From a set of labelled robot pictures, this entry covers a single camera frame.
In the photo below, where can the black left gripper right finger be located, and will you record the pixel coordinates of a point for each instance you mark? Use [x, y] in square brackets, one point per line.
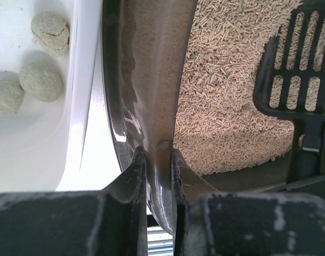
[286, 221]

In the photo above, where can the black litter scoop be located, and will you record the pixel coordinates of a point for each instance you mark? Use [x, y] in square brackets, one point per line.
[290, 85]

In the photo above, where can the beige cat litter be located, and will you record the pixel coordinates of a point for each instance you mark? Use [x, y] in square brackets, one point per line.
[218, 127]

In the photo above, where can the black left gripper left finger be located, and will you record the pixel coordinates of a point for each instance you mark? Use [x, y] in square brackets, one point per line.
[111, 221]

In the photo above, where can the aluminium frame rail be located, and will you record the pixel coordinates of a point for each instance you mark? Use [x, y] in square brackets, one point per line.
[159, 241]

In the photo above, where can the dark grey litter box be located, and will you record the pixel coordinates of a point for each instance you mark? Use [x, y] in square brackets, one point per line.
[143, 47]

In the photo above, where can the grey clump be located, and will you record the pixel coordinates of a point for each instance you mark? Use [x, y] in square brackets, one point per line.
[51, 31]
[42, 80]
[11, 97]

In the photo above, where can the white plastic bin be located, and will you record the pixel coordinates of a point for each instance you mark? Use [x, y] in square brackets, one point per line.
[58, 145]

